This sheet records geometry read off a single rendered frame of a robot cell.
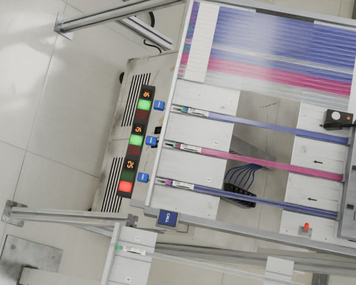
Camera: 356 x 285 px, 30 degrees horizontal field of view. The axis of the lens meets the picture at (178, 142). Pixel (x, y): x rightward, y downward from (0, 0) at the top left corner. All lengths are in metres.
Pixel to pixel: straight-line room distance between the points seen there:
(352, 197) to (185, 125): 0.51
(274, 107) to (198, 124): 0.62
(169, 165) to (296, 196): 0.37
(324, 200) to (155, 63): 0.98
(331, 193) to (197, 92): 0.48
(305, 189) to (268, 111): 0.61
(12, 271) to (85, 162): 0.51
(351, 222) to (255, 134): 0.66
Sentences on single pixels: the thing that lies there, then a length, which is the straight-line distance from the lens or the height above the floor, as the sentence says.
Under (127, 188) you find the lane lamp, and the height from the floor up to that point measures 0.66.
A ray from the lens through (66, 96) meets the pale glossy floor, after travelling 2.63.
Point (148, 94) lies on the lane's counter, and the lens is 2.00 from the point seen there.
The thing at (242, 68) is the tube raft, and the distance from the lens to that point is 2.01.
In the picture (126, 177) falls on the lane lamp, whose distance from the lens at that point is 1.94.
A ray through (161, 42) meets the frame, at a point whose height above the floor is 0.32.
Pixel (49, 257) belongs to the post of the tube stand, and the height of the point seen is 0.01.
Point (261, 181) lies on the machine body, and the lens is 2.45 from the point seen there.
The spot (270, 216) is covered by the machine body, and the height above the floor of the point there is 0.62.
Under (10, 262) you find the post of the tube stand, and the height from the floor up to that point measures 0.01.
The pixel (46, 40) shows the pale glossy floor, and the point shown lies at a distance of 2.61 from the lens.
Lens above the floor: 2.12
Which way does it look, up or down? 45 degrees down
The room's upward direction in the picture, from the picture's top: 87 degrees clockwise
